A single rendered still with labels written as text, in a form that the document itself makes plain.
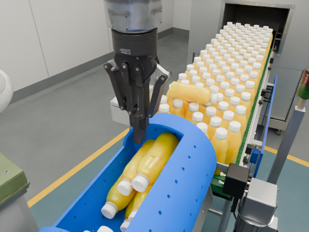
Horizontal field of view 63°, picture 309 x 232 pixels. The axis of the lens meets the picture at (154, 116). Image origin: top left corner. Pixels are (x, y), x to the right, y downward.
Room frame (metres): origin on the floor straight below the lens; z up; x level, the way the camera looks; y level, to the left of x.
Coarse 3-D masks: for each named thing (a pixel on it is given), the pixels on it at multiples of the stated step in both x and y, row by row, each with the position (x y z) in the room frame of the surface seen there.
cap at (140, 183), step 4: (136, 176) 0.43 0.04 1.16; (140, 176) 0.42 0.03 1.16; (132, 180) 0.42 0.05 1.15; (136, 180) 0.41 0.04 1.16; (140, 180) 0.41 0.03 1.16; (144, 180) 0.41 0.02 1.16; (132, 184) 0.41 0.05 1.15; (136, 184) 0.41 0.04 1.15; (140, 184) 0.40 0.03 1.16; (144, 184) 0.40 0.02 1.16; (148, 184) 0.41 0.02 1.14; (136, 188) 0.41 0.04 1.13; (140, 188) 0.40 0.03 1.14; (144, 188) 0.40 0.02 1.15
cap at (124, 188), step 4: (124, 180) 0.45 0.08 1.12; (120, 184) 0.44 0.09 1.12; (124, 184) 0.44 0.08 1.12; (128, 184) 0.44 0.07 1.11; (120, 188) 0.44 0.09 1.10; (124, 188) 0.43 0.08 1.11; (128, 188) 0.43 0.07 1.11; (132, 188) 0.44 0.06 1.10; (120, 192) 0.44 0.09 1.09; (124, 192) 0.43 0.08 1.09; (128, 192) 0.42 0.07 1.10
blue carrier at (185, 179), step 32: (160, 128) 0.60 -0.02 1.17; (192, 128) 0.54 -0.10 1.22; (128, 160) 0.59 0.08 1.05; (192, 160) 0.44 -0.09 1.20; (96, 192) 0.45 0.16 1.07; (160, 192) 0.33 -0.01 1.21; (192, 192) 0.37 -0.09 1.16; (64, 224) 0.34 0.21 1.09; (96, 224) 0.39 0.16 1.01; (160, 224) 0.28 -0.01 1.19; (192, 224) 0.33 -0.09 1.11
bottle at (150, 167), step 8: (160, 136) 0.56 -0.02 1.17; (168, 136) 0.56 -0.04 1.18; (152, 144) 0.54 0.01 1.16; (160, 144) 0.52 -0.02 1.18; (168, 144) 0.53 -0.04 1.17; (176, 144) 0.54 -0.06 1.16; (152, 152) 0.49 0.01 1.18; (160, 152) 0.49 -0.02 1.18; (168, 152) 0.50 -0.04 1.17; (144, 160) 0.46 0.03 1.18; (152, 160) 0.46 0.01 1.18; (160, 160) 0.47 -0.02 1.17; (144, 168) 0.44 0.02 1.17; (152, 168) 0.44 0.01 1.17; (160, 168) 0.45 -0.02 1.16; (144, 176) 0.42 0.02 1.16; (152, 176) 0.43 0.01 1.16
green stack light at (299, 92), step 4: (300, 84) 0.83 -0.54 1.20; (300, 88) 0.82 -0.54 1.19; (304, 88) 0.81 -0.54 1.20; (308, 88) 0.80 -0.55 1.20; (296, 92) 0.84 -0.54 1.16; (300, 92) 0.81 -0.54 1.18; (304, 92) 0.80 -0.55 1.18; (308, 92) 0.80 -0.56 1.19; (300, 96) 0.81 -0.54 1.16; (304, 96) 0.80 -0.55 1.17; (308, 96) 0.80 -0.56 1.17
